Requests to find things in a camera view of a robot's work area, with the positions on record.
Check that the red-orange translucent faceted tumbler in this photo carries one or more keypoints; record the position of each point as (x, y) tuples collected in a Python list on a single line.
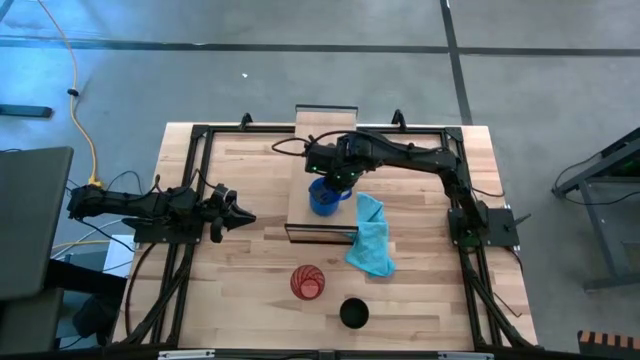
[(307, 285)]

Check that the dark grey panel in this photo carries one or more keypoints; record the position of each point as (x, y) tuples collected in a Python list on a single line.
[(30, 220), (27, 320)]

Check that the black cup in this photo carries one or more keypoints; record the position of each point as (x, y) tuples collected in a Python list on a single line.
[(354, 313)]

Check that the grey metal stand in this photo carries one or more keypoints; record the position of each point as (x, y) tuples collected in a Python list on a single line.
[(605, 210)]

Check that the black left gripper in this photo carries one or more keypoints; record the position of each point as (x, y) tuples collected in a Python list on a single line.
[(215, 210)]

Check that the black bag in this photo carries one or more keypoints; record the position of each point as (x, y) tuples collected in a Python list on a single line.
[(95, 317)]

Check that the black aluminium table frame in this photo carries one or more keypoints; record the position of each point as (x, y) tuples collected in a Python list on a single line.
[(250, 129)]

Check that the wooden shelf black metal frame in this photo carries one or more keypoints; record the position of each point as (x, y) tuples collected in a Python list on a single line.
[(300, 200)]

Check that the black floor bar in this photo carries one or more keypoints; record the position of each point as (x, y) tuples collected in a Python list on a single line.
[(25, 111)]

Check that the blue plastic mug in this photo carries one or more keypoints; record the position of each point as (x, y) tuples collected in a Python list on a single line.
[(320, 207)]

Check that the teal cloth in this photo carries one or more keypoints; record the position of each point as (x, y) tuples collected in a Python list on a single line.
[(372, 240)]

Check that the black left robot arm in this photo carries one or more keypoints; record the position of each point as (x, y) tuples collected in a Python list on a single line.
[(125, 205)]

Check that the silver metal bracket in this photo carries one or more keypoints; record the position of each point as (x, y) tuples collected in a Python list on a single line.
[(185, 355), (465, 356)]

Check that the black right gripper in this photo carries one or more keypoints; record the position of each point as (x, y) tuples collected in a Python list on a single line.
[(330, 165)]

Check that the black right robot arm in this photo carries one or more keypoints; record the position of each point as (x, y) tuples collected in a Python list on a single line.
[(425, 157)]

